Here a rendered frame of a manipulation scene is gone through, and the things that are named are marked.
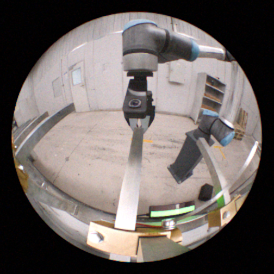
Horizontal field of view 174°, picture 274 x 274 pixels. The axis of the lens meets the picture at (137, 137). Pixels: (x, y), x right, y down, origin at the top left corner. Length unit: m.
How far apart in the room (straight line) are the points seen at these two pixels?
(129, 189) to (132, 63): 0.25
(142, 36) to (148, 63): 0.08
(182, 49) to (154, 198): 1.12
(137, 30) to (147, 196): 1.15
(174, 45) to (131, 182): 0.32
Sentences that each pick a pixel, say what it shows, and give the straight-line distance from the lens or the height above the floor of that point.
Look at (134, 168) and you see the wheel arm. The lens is 0.17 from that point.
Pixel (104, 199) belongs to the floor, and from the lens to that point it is 1.08.
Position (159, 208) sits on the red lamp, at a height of 0.70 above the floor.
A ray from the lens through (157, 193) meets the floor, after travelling 1.06.
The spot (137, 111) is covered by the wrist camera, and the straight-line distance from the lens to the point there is 0.15.
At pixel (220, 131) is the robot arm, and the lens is 0.67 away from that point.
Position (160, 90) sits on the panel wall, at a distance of 2.57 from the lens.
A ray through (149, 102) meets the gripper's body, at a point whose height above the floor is 0.95.
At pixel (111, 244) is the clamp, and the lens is 0.15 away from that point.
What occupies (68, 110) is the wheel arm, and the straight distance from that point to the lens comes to 0.32.
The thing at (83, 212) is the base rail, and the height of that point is 0.70.
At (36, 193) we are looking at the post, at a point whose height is 0.88.
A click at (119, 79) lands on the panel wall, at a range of 2.69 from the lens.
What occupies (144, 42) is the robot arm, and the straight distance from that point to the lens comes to 0.22.
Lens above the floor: 1.00
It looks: 39 degrees down
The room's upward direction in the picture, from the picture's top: straight up
